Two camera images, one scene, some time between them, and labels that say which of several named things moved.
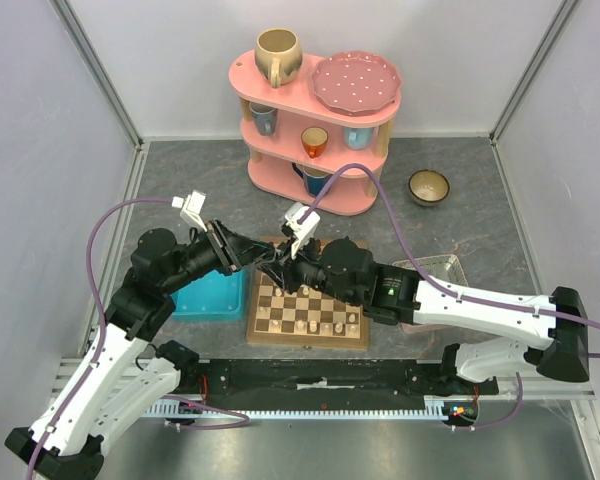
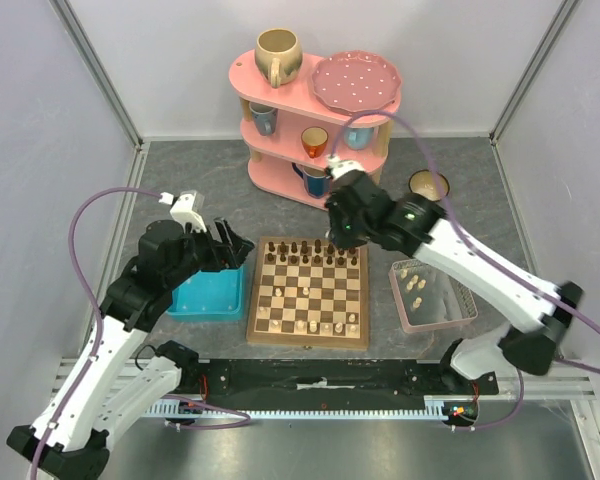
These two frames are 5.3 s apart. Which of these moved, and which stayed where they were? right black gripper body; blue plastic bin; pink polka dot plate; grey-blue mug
Moved: right black gripper body
Stayed: blue plastic bin; grey-blue mug; pink polka dot plate
